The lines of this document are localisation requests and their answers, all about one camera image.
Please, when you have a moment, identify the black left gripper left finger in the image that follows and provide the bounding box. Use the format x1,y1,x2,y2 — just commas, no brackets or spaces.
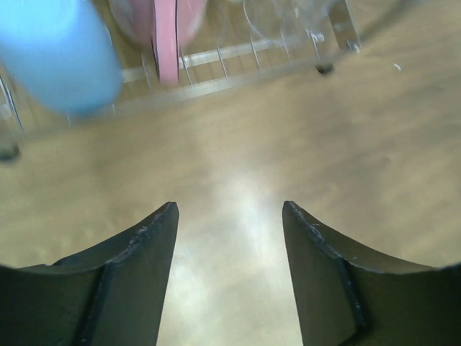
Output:
1,202,179,345

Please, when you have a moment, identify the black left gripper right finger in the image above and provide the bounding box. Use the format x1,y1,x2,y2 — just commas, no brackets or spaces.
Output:
282,201,460,345

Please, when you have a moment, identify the light blue cup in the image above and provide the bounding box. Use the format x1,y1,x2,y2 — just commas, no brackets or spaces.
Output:
1,1,123,115

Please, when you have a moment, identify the pink glass mug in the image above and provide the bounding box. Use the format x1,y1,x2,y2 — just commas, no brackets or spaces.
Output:
109,0,207,84

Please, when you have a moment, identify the clear plastic cup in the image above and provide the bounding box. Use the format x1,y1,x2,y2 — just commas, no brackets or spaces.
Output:
243,1,337,47

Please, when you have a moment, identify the stainless steel dish rack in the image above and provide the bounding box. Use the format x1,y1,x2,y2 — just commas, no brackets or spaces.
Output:
0,0,415,161

